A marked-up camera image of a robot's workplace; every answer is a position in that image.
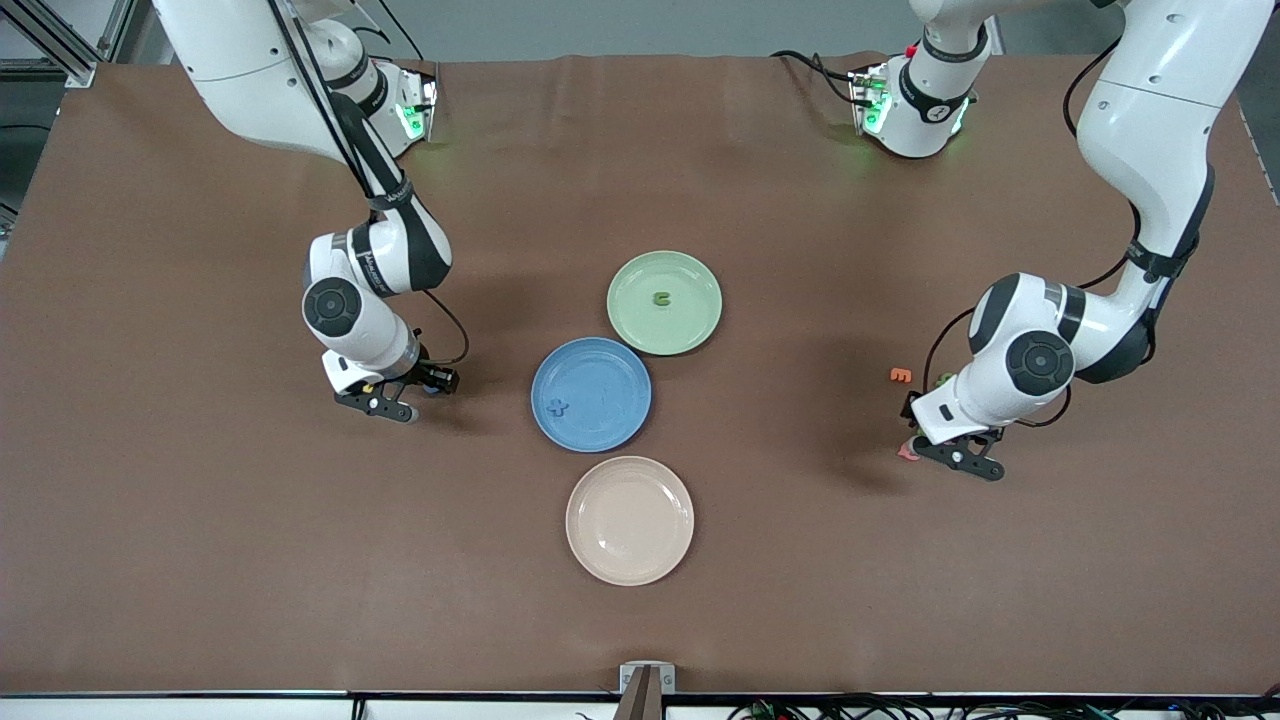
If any brown table cover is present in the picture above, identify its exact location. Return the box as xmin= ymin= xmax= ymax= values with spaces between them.
xmin=0 ymin=52 xmax=1280 ymax=696

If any black base power cable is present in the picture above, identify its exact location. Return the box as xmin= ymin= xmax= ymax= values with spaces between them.
xmin=770 ymin=48 xmax=863 ymax=106

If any grey metal camera mount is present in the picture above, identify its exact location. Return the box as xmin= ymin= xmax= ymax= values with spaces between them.
xmin=615 ymin=662 xmax=677 ymax=720

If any blue plate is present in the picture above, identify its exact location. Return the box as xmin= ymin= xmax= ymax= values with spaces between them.
xmin=530 ymin=337 xmax=653 ymax=454

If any black floor cable bundle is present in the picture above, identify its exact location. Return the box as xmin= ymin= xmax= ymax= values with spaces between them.
xmin=725 ymin=690 xmax=1280 ymax=720

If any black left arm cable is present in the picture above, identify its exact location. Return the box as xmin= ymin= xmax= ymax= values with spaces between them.
xmin=922 ymin=30 xmax=1146 ymax=426

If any grey aluminium frame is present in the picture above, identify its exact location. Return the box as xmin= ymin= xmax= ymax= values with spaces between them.
xmin=0 ymin=0 xmax=136 ymax=86

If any beige plate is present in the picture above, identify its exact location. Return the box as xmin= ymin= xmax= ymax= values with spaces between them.
xmin=565 ymin=455 xmax=696 ymax=587

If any green plate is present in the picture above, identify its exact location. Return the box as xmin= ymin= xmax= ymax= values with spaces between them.
xmin=606 ymin=250 xmax=724 ymax=357

